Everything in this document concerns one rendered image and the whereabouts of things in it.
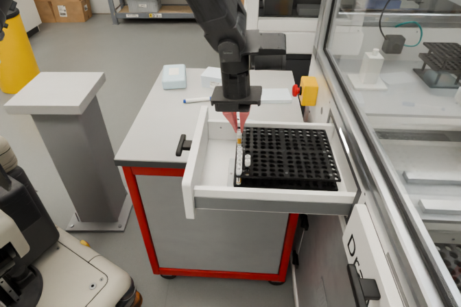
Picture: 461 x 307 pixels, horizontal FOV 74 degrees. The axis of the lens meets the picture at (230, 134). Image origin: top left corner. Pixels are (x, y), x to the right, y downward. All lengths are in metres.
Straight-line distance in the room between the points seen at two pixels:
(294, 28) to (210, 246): 0.97
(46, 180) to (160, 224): 1.17
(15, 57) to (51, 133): 1.79
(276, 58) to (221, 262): 0.94
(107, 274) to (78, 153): 0.52
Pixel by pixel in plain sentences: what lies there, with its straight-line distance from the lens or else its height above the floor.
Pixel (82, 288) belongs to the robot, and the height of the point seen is 0.28.
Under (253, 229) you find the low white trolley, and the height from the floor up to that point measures 0.43.
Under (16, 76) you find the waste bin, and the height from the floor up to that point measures 0.16.
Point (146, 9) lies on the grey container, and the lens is 4.66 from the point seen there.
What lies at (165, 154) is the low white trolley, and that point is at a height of 0.76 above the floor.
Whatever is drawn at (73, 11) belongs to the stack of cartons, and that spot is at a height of 0.14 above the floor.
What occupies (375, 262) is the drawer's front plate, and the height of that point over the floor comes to 0.93.
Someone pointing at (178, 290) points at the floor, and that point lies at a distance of 1.52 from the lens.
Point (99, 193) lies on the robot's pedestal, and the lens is 1.63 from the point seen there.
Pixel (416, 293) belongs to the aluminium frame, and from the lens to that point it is 0.48.
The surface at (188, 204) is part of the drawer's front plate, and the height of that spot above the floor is 0.87.
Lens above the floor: 1.36
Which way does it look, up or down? 37 degrees down
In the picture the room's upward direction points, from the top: straight up
